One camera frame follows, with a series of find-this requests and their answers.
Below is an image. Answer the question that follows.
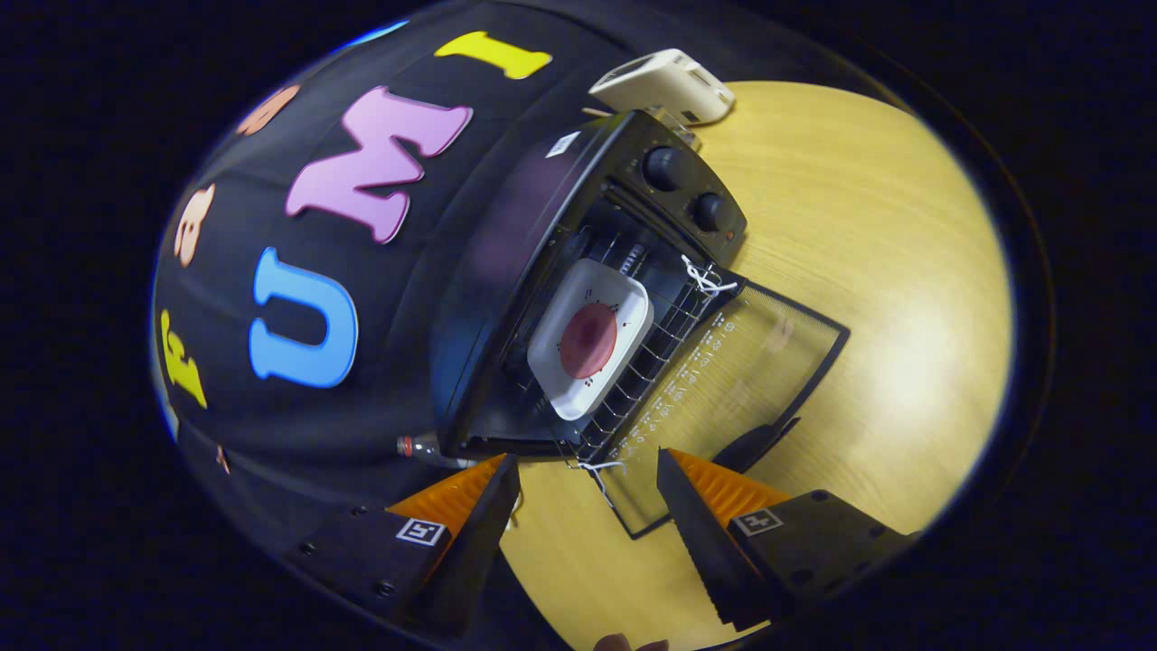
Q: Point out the pink round meat slice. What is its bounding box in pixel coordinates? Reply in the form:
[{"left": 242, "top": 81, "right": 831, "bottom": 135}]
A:
[{"left": 560, "top": 302, "right": 619, "bottom": 380}]

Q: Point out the black toaster oven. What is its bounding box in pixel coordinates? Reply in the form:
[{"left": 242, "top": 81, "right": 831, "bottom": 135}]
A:
[{"left": 429, "top": 110, "right": 851, "bottom": 541}]

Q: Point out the black backdrop cloth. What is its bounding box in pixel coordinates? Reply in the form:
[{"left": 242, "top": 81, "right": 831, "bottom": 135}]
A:
[{"left": 149, "top": 0, "right": 814, "bottom": 580}]

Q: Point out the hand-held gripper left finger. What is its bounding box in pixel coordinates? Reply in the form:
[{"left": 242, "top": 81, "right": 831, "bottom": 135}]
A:
[{"left": 289, "top": 454, "right": 522, "bottom": 634}]

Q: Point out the clear plastic water bottle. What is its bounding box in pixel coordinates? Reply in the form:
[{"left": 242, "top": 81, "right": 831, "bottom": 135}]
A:
[{"left": 396, "top": 434, "right": 477, "bottom": 470}]

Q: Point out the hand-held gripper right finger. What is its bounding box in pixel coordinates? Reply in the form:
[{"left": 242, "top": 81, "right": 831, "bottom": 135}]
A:
[{"left": 656, "top": 448, "right": 918, "bottom": 632}]

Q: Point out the white square plate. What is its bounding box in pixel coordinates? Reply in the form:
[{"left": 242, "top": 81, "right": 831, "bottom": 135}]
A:
[{"left": 527, "top": 259, "right": 654, "bottom": 422}]

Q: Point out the white bread toaster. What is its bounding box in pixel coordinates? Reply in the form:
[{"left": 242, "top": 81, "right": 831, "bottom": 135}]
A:
[{"left": 589, "top": 49, "right": 736, "bottom": 126}]

